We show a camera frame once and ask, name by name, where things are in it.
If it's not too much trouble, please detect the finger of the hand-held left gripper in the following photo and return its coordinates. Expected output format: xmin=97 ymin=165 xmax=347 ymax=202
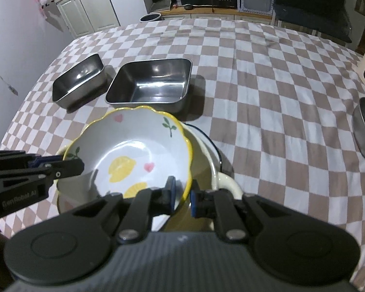
xmin=0 ymin=150 xmax=63 ymax=172
xmin=0 ymin=159 xmax=85 ymax=191

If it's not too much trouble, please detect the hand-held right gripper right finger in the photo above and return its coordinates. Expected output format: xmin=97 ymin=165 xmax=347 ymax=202
xmin=190 ymin=189 xmax=297 ymax=244

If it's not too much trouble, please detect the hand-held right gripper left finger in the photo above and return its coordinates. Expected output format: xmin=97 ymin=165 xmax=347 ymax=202
xmin=59 ymin=176 xmax=176 ymax=244

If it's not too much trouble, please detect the cream bowl with handles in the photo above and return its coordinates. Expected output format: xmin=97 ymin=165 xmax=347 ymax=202
xmin=55 ymin=146 xmax=242 ymax=232

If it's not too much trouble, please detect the white plate with blue rim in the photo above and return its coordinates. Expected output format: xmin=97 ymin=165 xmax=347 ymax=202
xmin=182 ymin=123 xmax=222 ymax=189

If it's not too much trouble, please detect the yellow-rimmed floral bowl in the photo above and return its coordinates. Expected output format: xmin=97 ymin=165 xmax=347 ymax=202
xmin=62 ymin=106 xmax=193 ymax=216

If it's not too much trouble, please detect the small rectangular steel container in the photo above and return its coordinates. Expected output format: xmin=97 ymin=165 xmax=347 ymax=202
xmin=52 ymin=54 xmax=108 ymax=110

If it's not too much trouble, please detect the large rectangular steel container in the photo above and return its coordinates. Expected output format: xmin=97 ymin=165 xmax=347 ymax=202
xmin=105 ymin=58 xmax=193 ymax=114

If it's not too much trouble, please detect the brown white checkered tablecloth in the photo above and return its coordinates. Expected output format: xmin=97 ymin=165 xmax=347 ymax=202
xmin=0 ymin=18 xmax=365 ymax=268

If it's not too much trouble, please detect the white kitchen base cabinet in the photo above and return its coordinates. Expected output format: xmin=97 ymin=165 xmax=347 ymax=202
xmin=56 ymin=0 xmax=120 ymax=38

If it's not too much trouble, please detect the dark blue sofa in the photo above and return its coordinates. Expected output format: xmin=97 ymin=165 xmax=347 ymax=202
xmin=274 ymin=0 xmax=353 ymax=43

